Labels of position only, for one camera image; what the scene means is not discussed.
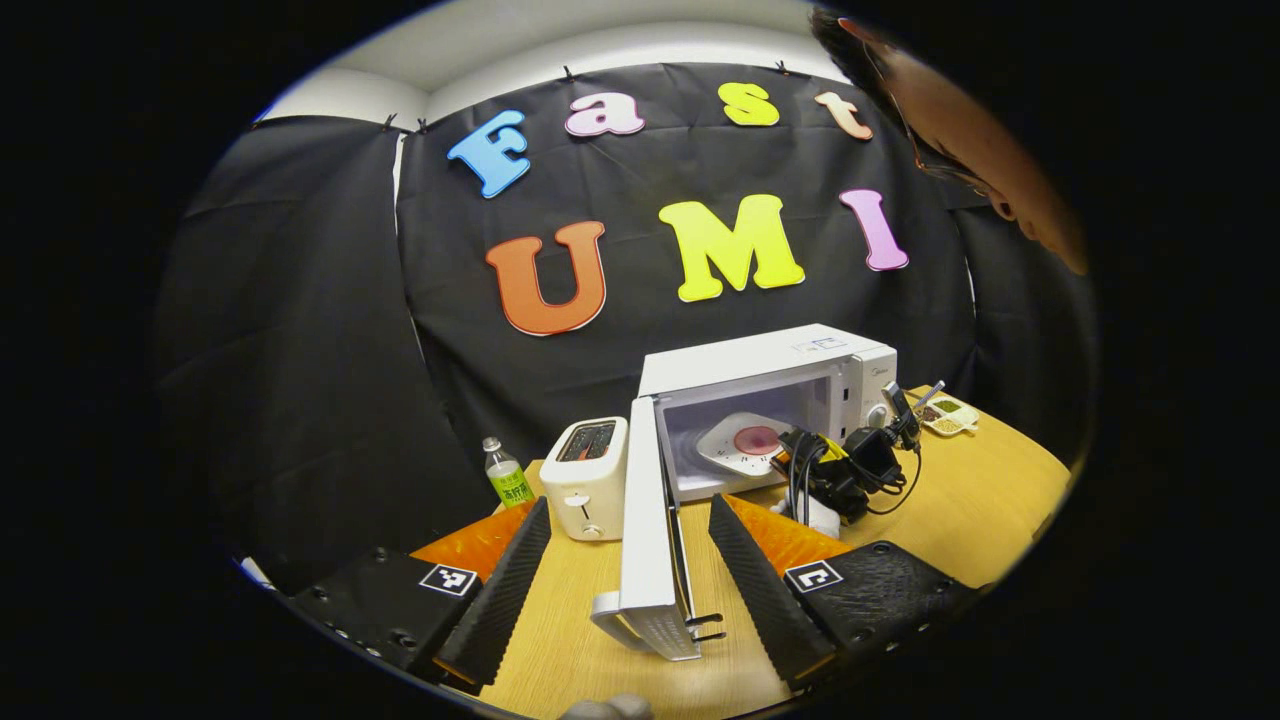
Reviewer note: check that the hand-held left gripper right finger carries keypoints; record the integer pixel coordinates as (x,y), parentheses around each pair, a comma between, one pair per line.
(760,590)

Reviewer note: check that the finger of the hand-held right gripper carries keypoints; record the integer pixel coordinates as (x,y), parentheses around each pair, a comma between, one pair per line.
(805,450)

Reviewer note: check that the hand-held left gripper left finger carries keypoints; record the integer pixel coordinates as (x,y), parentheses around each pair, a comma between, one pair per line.
(505,590)

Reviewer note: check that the pink ham slice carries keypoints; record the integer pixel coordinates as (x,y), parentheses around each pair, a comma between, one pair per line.
(755,440)

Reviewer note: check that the white square plate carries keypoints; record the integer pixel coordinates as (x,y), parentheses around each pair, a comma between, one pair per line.
(720,445)

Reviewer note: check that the white microwave oven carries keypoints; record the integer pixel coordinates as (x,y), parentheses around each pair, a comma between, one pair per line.
(740,360)

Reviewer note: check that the divided white condiment dish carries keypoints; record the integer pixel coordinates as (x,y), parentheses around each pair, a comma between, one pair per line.
(950,415)

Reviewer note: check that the metal spoon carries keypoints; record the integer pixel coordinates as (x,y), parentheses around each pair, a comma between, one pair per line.
(932,390)

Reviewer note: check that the green label drink bottle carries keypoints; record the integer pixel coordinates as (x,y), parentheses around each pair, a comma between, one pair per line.
(510,485)

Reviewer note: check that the white toaster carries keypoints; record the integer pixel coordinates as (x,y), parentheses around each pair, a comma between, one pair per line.
(585,480)

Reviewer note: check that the thin-rimmed eyeglasses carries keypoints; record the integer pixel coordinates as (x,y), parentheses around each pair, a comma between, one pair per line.
(915,145)

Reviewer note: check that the black backdrop cloth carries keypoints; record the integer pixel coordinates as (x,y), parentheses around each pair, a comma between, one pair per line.
(620,180)

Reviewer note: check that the person's head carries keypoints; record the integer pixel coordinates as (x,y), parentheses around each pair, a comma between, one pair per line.
(980,140)

